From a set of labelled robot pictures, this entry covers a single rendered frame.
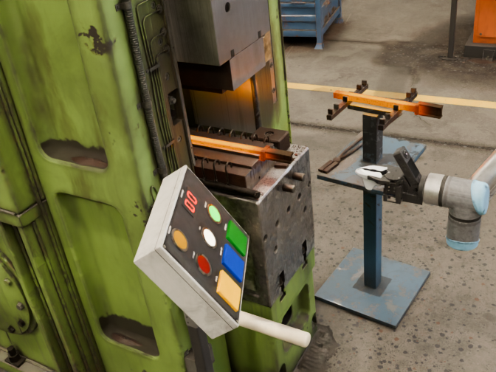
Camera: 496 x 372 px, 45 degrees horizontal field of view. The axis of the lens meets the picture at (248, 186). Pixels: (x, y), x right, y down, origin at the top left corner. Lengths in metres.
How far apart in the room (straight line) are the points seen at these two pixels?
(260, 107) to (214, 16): 0.65
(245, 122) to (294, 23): 3.51
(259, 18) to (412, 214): 1.82
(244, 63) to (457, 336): 1.52
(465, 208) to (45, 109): 1.24
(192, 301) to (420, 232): 2.04
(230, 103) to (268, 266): 0.62
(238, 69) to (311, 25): 3.92
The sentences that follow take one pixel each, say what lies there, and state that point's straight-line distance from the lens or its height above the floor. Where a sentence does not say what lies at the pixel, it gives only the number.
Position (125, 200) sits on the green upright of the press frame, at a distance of 1.78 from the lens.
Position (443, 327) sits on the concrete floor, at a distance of 2.77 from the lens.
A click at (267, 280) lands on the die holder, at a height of 0.59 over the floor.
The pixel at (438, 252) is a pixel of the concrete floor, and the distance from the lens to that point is 3.14.
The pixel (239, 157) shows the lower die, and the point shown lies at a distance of 1.99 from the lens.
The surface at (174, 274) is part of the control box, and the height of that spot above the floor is 1.12.
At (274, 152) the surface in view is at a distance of 1.95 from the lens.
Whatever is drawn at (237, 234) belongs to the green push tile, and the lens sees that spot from 1.60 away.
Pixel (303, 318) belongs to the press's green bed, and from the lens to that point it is 2.56.
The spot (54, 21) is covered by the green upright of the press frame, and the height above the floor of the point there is 1.54.
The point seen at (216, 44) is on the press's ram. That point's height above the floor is 1.43.
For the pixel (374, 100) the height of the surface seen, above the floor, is 0.96.
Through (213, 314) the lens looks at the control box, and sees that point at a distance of 1.40.
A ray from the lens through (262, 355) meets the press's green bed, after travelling 2.40.
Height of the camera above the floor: 1.97
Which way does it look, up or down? 32 degrees down
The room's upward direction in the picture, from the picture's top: 7 degrees counter-clockwise
